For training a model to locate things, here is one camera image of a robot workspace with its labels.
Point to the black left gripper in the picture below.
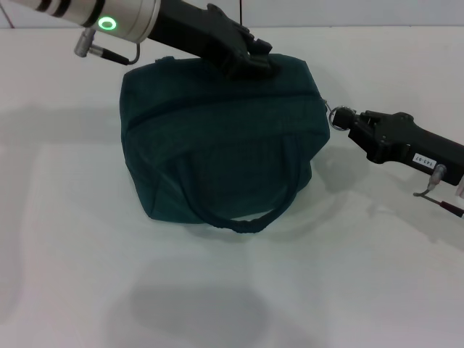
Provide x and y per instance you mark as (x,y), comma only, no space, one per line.
(203,32)

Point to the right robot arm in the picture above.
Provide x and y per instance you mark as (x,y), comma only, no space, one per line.
(461,188)

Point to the dark teal fabric lunch bag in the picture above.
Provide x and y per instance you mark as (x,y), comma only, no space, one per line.
(217,145)

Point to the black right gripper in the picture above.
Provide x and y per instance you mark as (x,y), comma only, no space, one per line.
(413,145)

